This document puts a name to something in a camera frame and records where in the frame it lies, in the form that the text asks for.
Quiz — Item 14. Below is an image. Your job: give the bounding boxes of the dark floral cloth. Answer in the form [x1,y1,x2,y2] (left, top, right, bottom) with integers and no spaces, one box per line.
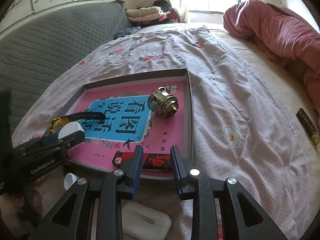
[114,27,140,40]

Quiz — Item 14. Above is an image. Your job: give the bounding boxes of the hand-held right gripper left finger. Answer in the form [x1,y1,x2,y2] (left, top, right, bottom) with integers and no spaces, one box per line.
[30,145,145,240]

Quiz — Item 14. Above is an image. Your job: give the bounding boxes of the grey quilted headboard cover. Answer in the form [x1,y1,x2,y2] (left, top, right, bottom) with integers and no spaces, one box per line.
[0,0,132,130]

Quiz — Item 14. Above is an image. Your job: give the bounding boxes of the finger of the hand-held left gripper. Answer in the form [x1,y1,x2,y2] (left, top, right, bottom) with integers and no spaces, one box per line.
[24,131,60,150]
[25,130,86,156]

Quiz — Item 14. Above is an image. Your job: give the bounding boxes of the gold metal ornament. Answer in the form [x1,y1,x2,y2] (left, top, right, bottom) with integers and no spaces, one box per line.
[148,86,178,117]

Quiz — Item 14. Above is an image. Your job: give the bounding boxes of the red and black lighter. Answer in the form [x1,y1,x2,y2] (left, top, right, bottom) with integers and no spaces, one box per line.
[112,151,173,173]

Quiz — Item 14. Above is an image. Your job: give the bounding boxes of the strawberry printed bed sheet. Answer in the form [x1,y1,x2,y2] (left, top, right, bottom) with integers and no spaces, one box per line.
[11,25,320,240]

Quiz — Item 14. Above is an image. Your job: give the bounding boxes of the beige mattress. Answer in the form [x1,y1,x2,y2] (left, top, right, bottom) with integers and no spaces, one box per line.
[215,25,320,170]

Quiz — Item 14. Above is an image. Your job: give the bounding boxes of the shallow brown cardboard box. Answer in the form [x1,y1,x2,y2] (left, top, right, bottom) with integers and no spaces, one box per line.
[64,69,194,180]

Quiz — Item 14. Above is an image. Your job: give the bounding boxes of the black gold tube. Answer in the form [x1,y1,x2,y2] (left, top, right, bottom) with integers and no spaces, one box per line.
[296,108,319,145]

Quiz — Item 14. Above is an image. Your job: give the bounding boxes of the pink blanket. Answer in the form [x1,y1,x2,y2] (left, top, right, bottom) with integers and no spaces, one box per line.
[222,0,320,117]

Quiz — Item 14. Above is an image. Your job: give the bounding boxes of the stack of folded clothes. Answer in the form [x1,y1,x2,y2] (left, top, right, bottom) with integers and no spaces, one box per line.
[125,0,181,27]

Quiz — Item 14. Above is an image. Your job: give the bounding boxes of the yellow and black wristwatch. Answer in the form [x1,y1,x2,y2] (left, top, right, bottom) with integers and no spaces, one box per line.
[49,112,105,134]

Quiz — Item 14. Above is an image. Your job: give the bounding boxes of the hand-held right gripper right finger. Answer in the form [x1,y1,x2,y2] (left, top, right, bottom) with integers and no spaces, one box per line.
[170,145,288,240]

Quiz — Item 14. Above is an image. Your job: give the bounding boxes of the small white bottle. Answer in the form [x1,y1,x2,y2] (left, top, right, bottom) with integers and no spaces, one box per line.
[64,174,78,191]

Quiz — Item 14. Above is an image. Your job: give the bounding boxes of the person's left hand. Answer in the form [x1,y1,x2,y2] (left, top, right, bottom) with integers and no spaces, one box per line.
[15,177,47,228]

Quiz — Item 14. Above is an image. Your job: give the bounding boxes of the white round lid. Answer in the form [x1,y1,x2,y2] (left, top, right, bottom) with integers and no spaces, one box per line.
[58,122,85,139]

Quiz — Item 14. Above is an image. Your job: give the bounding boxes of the white earbuds case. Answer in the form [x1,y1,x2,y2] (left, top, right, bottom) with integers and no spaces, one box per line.
[122,202,172,240]

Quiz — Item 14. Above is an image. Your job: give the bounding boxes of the cream curtain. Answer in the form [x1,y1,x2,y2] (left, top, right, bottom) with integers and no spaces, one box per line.
[162,0,190,23]

